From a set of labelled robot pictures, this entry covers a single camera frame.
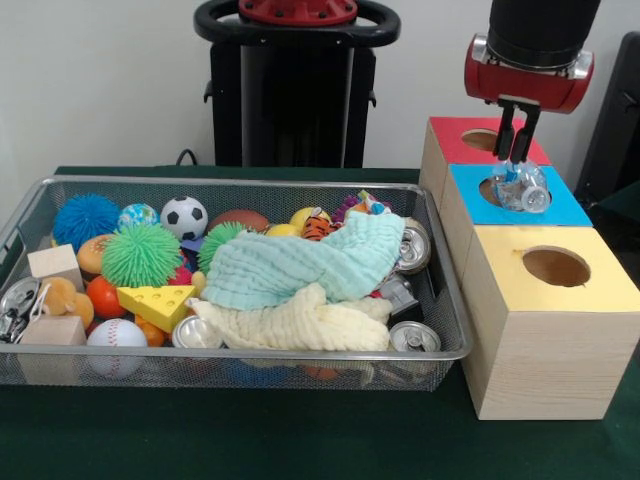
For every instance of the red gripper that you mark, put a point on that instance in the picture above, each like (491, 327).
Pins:
(525, 87)

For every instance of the clear plastic bottle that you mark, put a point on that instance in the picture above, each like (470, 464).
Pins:
(525, 192)

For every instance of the mint green cloth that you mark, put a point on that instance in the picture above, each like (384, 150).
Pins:
(300, 265)

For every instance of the wooden box with three holes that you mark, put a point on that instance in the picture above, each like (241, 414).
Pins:
(550, 360)

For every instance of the black chair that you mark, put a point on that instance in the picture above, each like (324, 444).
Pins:
(615, 125)

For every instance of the dark green tablecloth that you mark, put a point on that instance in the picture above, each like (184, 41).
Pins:
(300, 440)
(625, 210)

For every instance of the crushed drink can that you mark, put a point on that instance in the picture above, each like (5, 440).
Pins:
(415, 247)

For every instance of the tiger plush toy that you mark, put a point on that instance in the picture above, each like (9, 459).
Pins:
(320, 227)

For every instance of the silver drink can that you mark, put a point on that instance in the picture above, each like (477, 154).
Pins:
(414, 336)
(196, 332)

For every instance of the cream cloth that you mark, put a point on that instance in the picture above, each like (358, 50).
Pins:
(310, 320)

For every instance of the soccer ball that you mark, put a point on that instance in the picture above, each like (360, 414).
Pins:
(184, 216)

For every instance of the green spiky ball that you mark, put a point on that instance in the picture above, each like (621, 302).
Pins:
(141, 255)

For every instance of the yellow cheese wedge toy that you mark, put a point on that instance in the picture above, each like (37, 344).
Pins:
(156, 302)

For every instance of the blue spiky ball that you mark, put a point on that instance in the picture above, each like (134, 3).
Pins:
(85, 220)

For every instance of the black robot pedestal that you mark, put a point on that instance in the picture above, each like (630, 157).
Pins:
(300, 100)

